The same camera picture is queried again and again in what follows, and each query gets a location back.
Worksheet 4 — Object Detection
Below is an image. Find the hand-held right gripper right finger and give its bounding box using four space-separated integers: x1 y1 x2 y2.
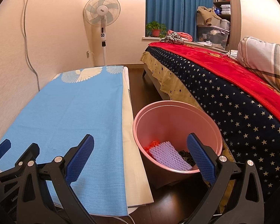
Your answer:
186 133 265 224

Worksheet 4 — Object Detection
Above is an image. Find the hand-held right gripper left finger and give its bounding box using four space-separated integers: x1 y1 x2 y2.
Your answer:
15 134 97 224

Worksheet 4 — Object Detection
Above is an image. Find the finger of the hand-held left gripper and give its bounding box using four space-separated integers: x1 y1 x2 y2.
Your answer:
0 139 12 168
0 142 40 185

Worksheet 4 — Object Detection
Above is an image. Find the black cloth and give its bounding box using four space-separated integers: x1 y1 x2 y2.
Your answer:
178 150 197 167

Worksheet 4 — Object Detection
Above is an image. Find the purple foam net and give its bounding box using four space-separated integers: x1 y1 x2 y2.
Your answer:
148 141 193 171

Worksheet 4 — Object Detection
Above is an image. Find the pink trash bin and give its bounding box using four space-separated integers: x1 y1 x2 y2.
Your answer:
133 100 223 189

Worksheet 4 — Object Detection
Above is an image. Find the red foam net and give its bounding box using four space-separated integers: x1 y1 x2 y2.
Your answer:
143 141 162 155

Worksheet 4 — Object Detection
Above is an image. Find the blue tablecloth with white feathers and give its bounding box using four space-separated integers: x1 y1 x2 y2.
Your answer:
0 66 129 216

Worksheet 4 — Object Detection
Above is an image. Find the cream table pad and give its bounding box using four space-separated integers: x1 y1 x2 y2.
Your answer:
121 66 154 209

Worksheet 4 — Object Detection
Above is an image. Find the yellow star bed skirt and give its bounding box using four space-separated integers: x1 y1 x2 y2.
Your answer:
140 51 235 213

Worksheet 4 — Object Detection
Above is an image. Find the red blanket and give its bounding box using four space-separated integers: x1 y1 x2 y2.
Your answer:
149 41 280 131

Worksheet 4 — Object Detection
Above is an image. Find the plaid pillow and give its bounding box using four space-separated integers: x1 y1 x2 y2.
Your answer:
237 36 280 94

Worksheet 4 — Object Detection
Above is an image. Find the striped clothing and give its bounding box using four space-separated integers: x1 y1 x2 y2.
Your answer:
160 34 185 46

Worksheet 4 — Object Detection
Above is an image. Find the pink clothing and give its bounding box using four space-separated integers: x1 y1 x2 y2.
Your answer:
167 30 193 42

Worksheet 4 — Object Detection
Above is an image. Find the large clear storage box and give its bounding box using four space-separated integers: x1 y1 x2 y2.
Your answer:
196 25 229 48

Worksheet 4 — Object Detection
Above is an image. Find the potted green plant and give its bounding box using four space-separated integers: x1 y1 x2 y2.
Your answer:
145 21 167 38

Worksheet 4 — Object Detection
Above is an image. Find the small clear storage box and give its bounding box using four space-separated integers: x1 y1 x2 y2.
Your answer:
220 19 231 31

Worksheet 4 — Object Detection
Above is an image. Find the beige coat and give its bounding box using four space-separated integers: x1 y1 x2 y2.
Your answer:
197 6 222 26

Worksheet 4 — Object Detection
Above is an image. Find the wooden bookshelf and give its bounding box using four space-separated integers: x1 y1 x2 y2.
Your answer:
212 0 242 52

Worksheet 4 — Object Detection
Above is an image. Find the white standing fan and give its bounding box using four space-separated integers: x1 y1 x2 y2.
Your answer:
83 0 121 66

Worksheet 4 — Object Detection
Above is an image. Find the blue curtain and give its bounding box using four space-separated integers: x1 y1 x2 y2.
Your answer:
145 0 214 42

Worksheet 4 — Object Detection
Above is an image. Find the grey wall cable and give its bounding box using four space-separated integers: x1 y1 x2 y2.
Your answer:
23 0 41 91

